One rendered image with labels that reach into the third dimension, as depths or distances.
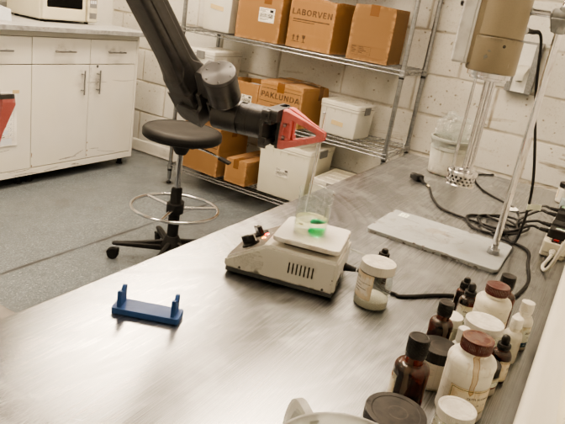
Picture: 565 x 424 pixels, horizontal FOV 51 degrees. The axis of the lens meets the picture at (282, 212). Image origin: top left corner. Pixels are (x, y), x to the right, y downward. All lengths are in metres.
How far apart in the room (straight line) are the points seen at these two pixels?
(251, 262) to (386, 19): 2.32
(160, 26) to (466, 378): 0.68
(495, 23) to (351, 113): 2.07
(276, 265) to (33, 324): 0.39
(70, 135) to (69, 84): 0.31
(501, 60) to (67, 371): 0.98
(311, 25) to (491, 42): 2.15
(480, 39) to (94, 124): 3.00
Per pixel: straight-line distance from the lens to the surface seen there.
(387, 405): 0.68
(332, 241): 1.03
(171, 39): 1.01
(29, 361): 0.81
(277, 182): 3.49
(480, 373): 0.78
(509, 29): 1.31
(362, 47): 3.23
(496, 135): 3.42
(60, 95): 3.74
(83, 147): 3.94
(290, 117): 0.99
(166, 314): 0.89
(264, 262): 1.02
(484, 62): 1.30
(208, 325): 0.89
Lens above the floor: 1.21
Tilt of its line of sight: 19 degrees down
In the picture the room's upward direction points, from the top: 9 degrees clockwise
